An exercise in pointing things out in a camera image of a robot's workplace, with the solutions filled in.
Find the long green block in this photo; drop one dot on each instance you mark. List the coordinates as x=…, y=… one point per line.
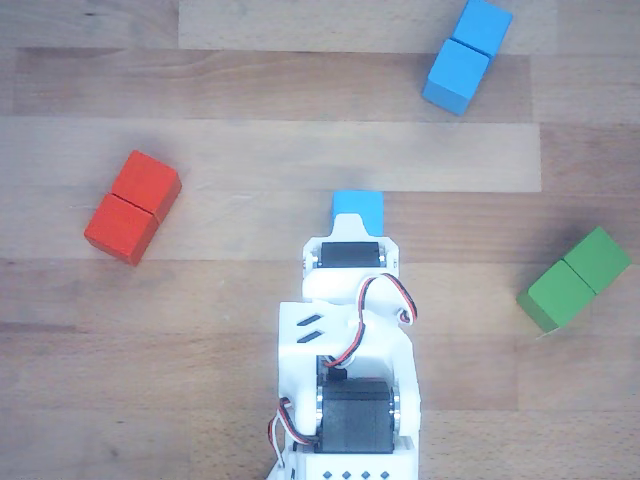
x=565, y=290

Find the long red block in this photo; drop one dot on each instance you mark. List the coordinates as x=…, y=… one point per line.
x=130, y=210

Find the long blue block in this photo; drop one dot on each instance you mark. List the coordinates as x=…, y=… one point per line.
x=457, y=75

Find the small blue cube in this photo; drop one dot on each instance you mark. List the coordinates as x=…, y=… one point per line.
x=357, y=202

